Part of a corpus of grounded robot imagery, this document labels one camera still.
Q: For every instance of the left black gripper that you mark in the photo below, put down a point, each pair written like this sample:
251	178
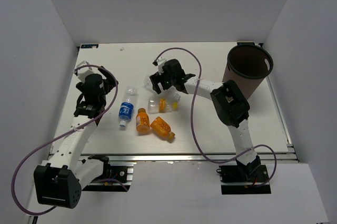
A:
109	83

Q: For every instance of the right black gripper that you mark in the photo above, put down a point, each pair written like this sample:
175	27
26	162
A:
156	79

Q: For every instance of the clear plastic bottle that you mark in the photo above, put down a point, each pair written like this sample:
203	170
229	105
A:
170	94

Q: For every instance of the clear bottle yellow cap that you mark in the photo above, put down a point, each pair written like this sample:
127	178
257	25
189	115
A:
161	105

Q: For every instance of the blue label water bottle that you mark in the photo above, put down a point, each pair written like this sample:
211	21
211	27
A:
127	106

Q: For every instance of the orange juice bottle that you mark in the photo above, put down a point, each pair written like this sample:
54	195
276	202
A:
162	129

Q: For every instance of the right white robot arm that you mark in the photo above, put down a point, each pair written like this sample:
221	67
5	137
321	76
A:
230	105

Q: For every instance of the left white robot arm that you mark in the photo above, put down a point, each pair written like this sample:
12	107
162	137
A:
59	182

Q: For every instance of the brown cylindrical bin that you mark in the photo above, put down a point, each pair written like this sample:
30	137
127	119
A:
247	65

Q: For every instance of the orange juice bottle upright label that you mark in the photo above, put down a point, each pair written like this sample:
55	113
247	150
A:
142	121

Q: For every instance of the blue label sticker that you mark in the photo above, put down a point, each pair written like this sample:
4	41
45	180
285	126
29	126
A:
89	46

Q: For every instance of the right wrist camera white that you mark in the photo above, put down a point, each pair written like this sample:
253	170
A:
159	63

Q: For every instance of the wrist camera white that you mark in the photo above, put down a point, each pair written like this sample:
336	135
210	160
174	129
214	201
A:
159	63
83	72

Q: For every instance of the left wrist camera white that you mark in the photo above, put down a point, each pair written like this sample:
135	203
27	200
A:
83	72

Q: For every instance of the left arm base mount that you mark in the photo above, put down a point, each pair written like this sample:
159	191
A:
116	177

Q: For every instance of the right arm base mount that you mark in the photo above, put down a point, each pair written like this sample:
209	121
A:
235	182

